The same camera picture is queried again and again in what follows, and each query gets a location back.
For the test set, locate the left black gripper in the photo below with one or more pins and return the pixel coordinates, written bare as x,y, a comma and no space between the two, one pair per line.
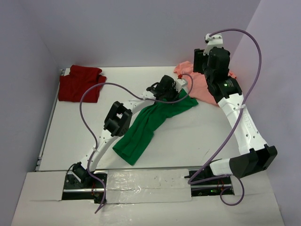
172,86

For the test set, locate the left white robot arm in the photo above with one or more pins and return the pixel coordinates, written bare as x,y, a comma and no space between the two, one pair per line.
118,119

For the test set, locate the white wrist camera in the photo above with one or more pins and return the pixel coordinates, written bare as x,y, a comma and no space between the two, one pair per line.
212,41
180,82

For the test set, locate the salmon pink t shirt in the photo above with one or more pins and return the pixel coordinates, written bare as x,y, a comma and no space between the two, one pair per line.
199,88

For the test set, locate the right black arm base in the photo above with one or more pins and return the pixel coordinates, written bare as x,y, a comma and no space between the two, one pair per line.
209,188

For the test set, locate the green t shirt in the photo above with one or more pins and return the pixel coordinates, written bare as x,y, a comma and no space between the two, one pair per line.
132,145

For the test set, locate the red t shirt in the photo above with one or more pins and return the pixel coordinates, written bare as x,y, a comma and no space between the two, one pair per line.
78,81

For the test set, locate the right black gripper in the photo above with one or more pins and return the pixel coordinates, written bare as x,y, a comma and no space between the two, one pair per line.
199,58

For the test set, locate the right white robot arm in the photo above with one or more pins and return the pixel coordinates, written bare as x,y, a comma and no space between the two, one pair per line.
255,155

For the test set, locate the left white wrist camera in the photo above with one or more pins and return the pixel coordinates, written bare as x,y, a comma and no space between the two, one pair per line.
180,82

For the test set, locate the silver tape sheet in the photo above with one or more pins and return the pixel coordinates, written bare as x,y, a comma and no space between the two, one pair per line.
147,186

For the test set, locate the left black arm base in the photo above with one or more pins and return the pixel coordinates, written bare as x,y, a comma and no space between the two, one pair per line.
93,190

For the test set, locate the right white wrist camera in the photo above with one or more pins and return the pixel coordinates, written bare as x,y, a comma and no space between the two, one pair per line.
212,41

